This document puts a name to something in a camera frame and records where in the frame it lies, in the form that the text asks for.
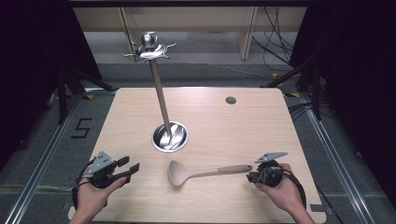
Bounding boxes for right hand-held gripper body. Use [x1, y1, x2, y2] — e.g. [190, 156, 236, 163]
[251, 151, 289, 189]

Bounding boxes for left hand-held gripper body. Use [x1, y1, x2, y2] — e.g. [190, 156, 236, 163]
[83, 150, 119, 189]

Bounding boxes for beige silicone ladle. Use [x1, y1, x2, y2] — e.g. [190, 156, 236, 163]
[167, 160, 253, 188]

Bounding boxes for stainless steel utensil rack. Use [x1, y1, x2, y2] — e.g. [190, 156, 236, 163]
[121, 31, 191, 154]

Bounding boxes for person's right hand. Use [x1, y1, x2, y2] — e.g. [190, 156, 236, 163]
[255, 163, 305, 216]

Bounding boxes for person's left hand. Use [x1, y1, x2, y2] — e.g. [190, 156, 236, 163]
[76, 175, 128, 219]

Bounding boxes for black metal stand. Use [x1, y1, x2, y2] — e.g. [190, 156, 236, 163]
[55, 63, 117, 126]
[261, 54, 326, 121]

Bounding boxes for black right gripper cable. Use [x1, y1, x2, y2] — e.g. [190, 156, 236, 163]
[257, 166, 308, 210]

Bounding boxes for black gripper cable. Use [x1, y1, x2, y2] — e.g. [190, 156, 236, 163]
[71, 157, 97, 211]
[257, 166, 308, 210]

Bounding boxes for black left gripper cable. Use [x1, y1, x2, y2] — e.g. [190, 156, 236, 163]
[71, 157, 97, 211]

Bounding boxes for aluminium floor rail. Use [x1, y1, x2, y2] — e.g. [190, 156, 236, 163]
[3, 88, 117, 224]
[298, 92, 372, 224]

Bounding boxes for black floor cables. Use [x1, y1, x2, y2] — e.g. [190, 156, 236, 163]
[287, 102, 314, 123]

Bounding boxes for black hanging cables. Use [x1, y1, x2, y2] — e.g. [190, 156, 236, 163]
[251, 6, 301, 73]

